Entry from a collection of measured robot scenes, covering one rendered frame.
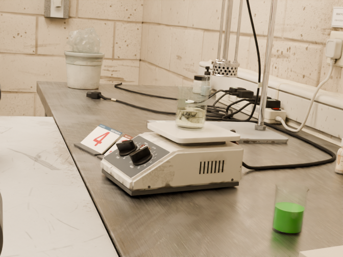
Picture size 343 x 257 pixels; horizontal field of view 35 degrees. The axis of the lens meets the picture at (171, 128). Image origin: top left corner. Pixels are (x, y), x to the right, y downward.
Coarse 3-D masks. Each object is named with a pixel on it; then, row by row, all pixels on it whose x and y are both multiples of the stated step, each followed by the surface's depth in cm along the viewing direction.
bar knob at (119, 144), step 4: (128, 140) 88; (132, 140) 88; (116, 144) 88; (120, 144) 88; (124, 144) 88; (128, 144) 88; (132, 144) 88; (120, 148) 89; (124, 148) 88; (128, 148) 88; (132, 148) 88; (136, 148) 88; (120, 152) 88; (124, 152) 88; (128, 152) 87
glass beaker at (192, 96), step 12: (180, 84) 91; (192, 84) 92; (180, 96) 88; (192, 96) 87; (204, 96) 88; (180, 108) 88; (192, 108) 88; (204, 108) 89; (180, 120) 89; (192, 120) 88; (204, 120) 89
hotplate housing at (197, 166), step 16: (160, 144) 86; (176, 144) 86; (192, 144) 86; (208, 144) 87; (224, 144) 89; (160, 160) 82; (176, 160) 83; (192, 160) 84; (208, 160) 85; (224, 160) 87; (240, 160) 88; (112, 176) 87; (128, 176) 82; (144, 176) 81; (160, 176) 82; (176, 176) 83; (192, 176) 85; (208, 176) 86; (224, 176) 88; (240, 176) 90; (128, 192) 82; (144, 192) 82; (160, 192) 83
